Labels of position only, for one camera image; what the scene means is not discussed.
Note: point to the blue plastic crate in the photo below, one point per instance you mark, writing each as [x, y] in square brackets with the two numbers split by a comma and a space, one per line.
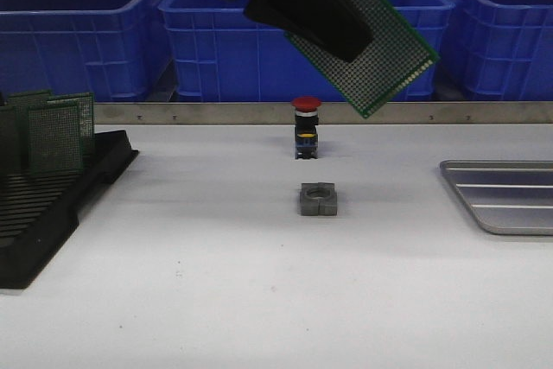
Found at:
[115, 49]
[221, 56]
[500, 50]

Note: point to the green perforated circuit board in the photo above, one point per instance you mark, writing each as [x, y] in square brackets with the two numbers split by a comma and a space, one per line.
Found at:
[398, 54]

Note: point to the grey metal clamp block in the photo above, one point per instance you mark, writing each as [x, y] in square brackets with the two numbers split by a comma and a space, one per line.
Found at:
[318, 199]

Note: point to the blue plastic crate left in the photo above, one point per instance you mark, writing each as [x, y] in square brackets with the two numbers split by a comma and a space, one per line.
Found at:
[115, 49]

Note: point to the green circuit board rear right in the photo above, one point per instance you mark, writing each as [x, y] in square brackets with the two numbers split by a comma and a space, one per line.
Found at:
[85, 102]

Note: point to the green circuit board front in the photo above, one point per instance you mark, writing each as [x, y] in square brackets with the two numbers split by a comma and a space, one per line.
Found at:
[54, 139]

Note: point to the red emergency stop button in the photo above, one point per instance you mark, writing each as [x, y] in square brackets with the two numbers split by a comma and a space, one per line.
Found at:
[306, 120]

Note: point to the blue plastic crate right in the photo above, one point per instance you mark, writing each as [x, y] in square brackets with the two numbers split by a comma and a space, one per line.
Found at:
[500, 50]

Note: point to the blue plastic crate centre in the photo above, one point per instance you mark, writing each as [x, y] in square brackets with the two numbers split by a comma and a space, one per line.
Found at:
[221, 56]

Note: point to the green circuit board far left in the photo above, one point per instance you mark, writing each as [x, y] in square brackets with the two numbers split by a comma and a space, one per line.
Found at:
[10, 146]

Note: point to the black slotted board rack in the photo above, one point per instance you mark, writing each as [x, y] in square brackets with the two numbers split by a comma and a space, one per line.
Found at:
[40, 212]

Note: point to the green circuit board rear left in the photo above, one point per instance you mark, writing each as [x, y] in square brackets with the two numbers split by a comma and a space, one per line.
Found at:
[21, 101]

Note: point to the silver metal tray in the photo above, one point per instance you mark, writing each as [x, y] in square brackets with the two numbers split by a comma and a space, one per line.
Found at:
[504, 197]

